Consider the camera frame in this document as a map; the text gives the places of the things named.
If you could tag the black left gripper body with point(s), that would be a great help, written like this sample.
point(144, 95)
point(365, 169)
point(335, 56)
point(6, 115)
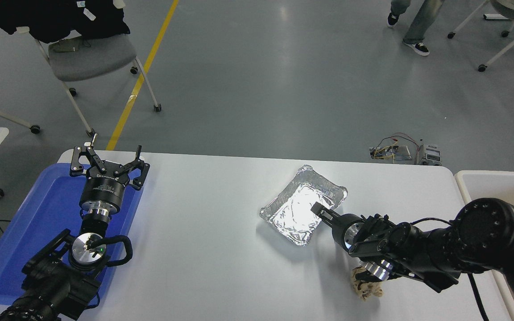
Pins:
point(103, 189)

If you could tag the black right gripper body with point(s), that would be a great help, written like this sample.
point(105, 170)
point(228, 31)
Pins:
point(339, 232)

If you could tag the silver foil tray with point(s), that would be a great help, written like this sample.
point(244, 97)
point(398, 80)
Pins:
point(292, 218)

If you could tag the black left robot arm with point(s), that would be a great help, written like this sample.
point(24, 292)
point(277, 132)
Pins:
point(47, 285)

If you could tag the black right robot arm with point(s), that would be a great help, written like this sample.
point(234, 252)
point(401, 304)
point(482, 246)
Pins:
point(484, 232)

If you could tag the crumpled tan paper ball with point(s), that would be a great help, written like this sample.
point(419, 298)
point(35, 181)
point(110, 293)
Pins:
point(368, 290)

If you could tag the blue plastic tray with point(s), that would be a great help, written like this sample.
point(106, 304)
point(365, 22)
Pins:
point(43, 214)

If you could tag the white wheeled chair leg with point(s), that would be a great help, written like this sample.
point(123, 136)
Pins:
point(2, 117)

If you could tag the grey seat wheeled chair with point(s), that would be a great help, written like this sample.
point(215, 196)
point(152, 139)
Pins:
point(92, 58)

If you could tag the small silver device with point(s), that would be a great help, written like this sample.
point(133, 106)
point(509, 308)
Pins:
point(431, 155)

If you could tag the olive cloth item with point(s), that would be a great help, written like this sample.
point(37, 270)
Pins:
point(67, 45)

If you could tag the black garment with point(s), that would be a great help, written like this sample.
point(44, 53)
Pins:
point(56, 18)

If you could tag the large pale bin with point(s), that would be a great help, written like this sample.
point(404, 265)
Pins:
point(484, 185)

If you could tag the person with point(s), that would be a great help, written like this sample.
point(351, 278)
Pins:
point(424, 20)

